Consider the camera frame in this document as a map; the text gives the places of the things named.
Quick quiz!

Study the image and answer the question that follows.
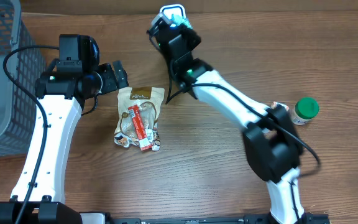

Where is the red stick snack packet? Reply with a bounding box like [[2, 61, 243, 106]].
[[128, 105, 152, 151]]

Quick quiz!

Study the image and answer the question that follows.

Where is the orange small snack packet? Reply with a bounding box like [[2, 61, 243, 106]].
[[271, 101, 290, 111]]

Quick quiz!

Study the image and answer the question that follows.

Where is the green lid small jar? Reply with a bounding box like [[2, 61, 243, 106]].
[[290, 97, 319, 125]]

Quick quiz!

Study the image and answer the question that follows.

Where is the teal snack packet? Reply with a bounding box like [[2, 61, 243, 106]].
[[171, 14, 193, 29]]

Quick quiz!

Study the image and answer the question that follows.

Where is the beige brown snack bag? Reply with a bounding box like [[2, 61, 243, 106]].
[[114, 86, 165, 151]]

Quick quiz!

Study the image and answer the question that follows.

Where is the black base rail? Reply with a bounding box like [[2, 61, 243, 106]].
[[79, 212, 331, 224]]

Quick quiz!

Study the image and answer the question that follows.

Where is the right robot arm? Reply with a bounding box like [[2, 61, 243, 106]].
[[148, 22, 306, 223]]

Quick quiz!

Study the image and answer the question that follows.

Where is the grey plastic mesh basket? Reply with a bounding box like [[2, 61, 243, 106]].
[[0, 0, 36, 156]]

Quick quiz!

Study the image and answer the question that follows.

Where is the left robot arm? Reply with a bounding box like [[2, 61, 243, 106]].
[[0, 34, 129, 224]]

